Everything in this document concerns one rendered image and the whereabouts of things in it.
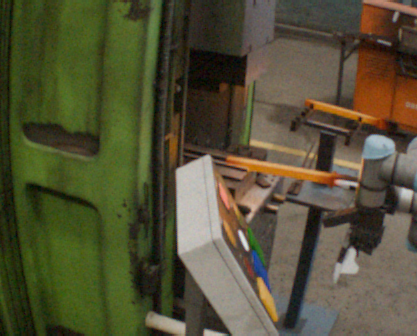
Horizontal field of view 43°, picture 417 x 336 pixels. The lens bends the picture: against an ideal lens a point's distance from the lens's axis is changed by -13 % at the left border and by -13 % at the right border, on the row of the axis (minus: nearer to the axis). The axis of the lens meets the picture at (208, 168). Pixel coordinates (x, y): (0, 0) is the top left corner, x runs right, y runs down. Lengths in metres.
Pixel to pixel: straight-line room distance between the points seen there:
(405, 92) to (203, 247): 4.34
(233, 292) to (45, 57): 0.80
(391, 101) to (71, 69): 4.10
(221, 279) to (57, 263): 0.82
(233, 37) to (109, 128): 0.38
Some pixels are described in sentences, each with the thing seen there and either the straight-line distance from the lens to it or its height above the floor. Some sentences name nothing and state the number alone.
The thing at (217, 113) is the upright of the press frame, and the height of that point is 1.05.
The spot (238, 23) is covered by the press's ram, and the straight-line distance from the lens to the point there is 1.44.
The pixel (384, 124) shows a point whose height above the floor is 1.02.
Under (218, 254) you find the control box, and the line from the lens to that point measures 0.99.
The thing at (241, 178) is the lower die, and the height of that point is 0.99.
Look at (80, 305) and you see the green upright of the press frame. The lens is 1.79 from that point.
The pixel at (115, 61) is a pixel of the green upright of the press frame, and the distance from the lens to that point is 1.31.
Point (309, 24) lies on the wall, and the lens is 9.34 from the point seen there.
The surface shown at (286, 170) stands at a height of 1.02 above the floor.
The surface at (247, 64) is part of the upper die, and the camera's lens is 1.51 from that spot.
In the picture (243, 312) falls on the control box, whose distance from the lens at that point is 1.08.
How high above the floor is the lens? 1.70
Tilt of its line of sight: 24 degrees down
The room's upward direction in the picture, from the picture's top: 5 degrees clockwise
